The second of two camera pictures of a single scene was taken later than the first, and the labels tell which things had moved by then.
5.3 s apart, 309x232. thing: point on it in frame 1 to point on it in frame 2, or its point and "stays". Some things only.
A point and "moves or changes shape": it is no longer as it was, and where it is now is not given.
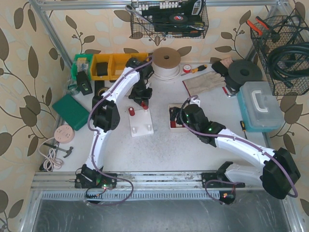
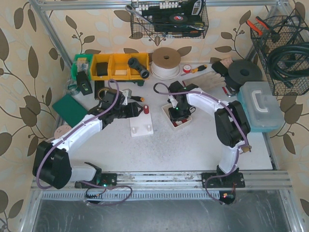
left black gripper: (140, 94) to (130, 109)
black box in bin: (102, 68) stays
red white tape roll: (187, 68) stays
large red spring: (144, 106) moves or changes shape
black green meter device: (83, 83) stays
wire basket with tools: (186, 19) stays
